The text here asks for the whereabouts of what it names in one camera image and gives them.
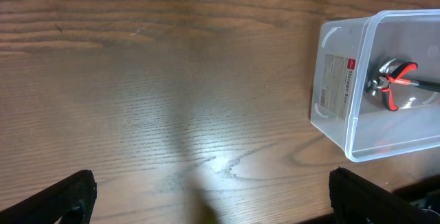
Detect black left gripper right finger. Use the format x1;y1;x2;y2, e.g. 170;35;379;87
329;168;439;224

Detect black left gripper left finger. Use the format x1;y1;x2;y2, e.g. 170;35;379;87
1;170;97;224

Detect clear plastic container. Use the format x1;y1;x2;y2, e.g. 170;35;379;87
311;9;439;162

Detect small claw hammer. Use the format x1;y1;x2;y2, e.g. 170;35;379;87
365;57;439;96

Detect red handled pliers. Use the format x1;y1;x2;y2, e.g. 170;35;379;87
376;58;419;111

